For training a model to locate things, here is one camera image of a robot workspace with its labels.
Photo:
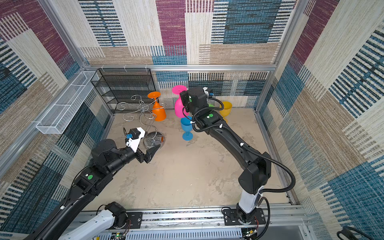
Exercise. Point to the blue plastic wine glass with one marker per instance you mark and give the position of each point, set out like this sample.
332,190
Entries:
187,128

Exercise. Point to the black wire shelf rack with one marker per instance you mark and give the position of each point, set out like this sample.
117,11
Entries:
123,89

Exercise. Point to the aluminium front rail frame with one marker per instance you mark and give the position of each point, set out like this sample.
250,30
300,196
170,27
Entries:
284,222

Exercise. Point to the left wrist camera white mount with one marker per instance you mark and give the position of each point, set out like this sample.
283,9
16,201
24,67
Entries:
133,138

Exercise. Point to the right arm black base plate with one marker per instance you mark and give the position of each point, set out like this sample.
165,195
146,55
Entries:
236,217

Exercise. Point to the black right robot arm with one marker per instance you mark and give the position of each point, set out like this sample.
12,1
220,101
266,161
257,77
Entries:
256,169

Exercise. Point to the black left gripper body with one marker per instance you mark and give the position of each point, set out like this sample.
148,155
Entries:
139,156

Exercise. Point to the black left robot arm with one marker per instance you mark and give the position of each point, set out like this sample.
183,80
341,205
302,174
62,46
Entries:
106,161

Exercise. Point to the yellow plastic wine glass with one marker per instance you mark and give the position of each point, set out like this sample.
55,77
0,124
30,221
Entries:
226,110

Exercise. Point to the orange plastic wine glass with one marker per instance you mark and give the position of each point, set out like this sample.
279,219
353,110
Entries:
157,110

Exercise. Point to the white wire mesh basket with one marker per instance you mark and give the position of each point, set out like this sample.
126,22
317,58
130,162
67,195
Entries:
59,116

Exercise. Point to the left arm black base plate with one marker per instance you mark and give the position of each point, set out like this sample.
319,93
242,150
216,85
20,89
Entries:
130,220

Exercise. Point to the pink plastic wine glass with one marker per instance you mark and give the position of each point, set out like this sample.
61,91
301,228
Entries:
178,104

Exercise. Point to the chrome wire wine glass rack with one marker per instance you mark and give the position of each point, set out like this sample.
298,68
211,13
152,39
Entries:
141,110

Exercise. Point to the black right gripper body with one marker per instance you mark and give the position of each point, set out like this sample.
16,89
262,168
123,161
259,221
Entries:
185,100

